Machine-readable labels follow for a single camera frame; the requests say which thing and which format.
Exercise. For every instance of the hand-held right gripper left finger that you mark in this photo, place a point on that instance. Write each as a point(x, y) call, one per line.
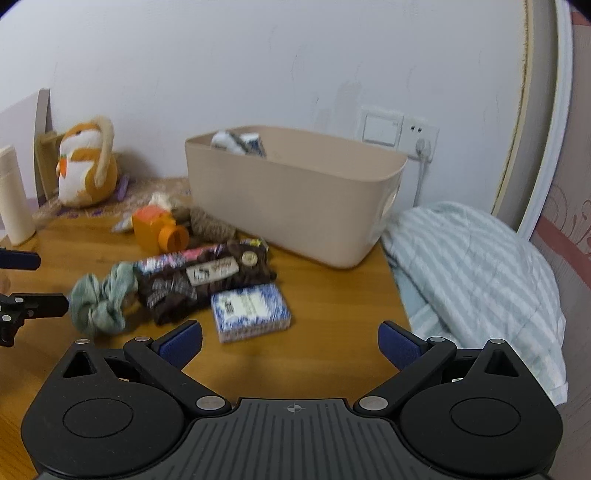
point(182, 345)

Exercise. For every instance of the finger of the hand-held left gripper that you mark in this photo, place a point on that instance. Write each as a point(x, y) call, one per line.
point(41, 305)
point(18, 261)

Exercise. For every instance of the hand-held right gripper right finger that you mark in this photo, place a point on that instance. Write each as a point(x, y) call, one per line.
point(397, 346)

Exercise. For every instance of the brown fuzzy scrunchie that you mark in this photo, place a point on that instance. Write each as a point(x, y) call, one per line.
point(207, 224)

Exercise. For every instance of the cream satin scrunchie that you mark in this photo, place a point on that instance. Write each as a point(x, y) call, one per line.
point(161, 201)

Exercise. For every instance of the green scrunchie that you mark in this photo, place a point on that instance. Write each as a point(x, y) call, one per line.
point(99, 314)

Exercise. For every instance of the white cylindrical bottle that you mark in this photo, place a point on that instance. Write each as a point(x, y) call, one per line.
point(16, 198)

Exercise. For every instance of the blue patterned card box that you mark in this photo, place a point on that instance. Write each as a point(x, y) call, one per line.
point(251, 311)

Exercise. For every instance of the dark brown patterned packet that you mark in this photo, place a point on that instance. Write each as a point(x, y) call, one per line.
point(207, 272)

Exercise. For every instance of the green striped blanket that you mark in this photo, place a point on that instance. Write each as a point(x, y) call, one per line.
point(475, 286)

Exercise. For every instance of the small clear packet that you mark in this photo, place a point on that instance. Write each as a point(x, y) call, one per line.
point(122, 225)

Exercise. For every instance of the orange and white plush rabbit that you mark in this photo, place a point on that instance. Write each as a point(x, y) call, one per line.
point(85, 170)

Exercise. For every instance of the purple stick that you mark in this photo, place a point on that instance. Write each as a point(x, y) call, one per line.
point(123, 187)

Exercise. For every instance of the pale leaning board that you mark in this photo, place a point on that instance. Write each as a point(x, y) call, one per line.
point(23, 124)

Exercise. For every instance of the white cloth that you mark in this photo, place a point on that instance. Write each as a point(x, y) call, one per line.
point(224, 141)

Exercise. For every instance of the wooden frame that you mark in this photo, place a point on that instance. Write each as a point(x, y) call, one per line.
point(46, 157)

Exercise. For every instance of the white wall switch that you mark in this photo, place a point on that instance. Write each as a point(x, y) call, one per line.
point(381, 130)

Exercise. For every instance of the white wall socket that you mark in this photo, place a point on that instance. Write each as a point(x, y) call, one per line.
point(427, 129)

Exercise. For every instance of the white curved headboard frame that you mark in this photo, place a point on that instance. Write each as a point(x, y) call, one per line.
point(551, 115)

